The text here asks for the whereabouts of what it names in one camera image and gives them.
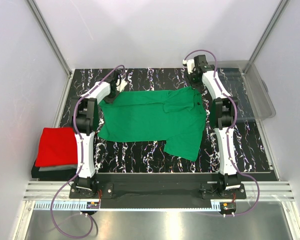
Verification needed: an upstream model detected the right orange connector box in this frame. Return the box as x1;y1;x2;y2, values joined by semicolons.
220;202;237;212

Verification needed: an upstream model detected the purple cable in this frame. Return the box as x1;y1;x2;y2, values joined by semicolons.
183;49;261;217
50;64;126;238

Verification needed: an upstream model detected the orange connector box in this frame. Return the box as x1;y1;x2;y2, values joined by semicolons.
86;201;100;209
220;202;237;212

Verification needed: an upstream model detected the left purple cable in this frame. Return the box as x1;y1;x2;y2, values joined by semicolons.
50;64;126;238

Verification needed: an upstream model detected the aluminium frame rail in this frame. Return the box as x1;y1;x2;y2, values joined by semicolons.
23;181;296;201

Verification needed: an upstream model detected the black folded t shirt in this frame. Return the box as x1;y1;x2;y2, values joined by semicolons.
31;160;77;181

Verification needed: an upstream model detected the right aluminium frame post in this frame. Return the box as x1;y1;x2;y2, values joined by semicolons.
243;0;290;74

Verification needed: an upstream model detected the left aluminium frame post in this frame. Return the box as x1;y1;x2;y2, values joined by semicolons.
25;0;72;77

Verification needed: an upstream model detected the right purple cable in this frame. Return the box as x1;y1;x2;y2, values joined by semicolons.
183;49;261;217

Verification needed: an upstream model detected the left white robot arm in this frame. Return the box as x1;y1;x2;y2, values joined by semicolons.
71;70;122;198

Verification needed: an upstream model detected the green t shirt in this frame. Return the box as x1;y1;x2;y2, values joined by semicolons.
98;87;206;162

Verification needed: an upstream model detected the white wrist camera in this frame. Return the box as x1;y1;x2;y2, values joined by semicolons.
116;79;128;92
182;59;195;75

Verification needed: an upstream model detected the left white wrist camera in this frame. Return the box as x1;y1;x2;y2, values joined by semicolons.
116;79;128;92

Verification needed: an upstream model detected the aluminium frame post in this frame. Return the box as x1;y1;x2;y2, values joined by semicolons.
25;0;72;77
243;0;290;74

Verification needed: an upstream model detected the grey folded t shirt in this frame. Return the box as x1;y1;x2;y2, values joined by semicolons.
38;164;78;172

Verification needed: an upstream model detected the red folded t shirt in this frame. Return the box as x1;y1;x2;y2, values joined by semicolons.
35;127;78;167

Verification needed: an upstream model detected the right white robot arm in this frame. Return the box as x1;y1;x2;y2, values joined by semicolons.
182;54;241;199

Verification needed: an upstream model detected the clear plastic bin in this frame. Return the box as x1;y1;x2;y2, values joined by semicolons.
217;60;276;122

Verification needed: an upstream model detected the left orange connector box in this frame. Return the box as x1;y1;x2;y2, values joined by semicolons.
86;201;100;209

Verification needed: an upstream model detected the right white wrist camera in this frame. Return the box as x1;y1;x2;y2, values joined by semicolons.
182;59;195;75

